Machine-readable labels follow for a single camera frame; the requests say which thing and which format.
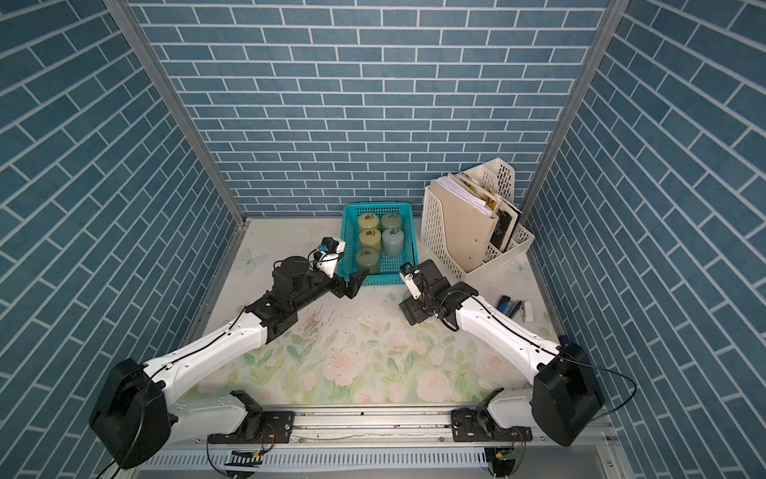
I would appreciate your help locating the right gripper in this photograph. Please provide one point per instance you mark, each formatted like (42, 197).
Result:
(411, 309)

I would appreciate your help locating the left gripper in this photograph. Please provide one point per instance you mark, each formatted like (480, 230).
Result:
(352, 286)

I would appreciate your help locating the green canister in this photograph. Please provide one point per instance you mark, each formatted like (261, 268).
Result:
(368, 258)
(391, 220)

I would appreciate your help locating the yellow-green canister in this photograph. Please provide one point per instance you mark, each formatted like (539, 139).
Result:
(371, 238)
(368, 221)

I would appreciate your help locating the blue-grey canister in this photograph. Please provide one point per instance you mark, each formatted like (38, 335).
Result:
(393, 242)

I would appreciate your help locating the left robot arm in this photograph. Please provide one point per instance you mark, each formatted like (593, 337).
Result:
(137, 411)

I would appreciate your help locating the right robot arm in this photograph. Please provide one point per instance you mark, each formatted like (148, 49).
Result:
(566, 395)

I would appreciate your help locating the blue stapler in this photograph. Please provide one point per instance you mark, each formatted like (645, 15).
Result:
(508, 306)

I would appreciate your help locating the beige folder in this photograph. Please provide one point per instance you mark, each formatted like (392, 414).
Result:
(468, 223)

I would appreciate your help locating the stack of papers and booklets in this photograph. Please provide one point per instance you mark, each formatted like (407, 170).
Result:
(506, 212)

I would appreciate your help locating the small white box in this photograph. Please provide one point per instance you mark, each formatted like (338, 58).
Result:
(527, 312)

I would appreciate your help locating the white perforated file holder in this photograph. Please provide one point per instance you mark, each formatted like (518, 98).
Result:
(503, 177)

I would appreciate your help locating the right circuit board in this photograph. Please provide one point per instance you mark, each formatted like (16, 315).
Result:
(508, 456)

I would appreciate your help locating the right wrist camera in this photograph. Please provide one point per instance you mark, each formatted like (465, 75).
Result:
(410, 274)

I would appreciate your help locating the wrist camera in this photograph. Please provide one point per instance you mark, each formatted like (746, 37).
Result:
(328, 255)
(410, 274)

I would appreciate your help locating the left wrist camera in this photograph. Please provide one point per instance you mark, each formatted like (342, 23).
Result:
(328, 255)

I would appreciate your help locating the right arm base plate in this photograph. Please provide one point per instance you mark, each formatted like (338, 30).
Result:
(502, 416)

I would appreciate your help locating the aluminium front rail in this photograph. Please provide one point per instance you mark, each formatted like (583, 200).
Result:
(392, 426)

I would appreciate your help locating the white slotted cable duct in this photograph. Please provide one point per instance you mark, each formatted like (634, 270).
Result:
(309, 459)

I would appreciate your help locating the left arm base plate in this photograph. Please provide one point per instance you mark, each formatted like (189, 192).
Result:
(258, 425)

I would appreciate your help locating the left corner aluminium post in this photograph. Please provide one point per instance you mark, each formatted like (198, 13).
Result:
(139, 42)

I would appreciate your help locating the corner aluminium post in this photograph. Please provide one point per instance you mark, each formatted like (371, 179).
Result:
(139, 42)
(594, 55)

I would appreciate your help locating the right corner aluminium post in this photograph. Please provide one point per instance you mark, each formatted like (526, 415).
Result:
(594, 55)

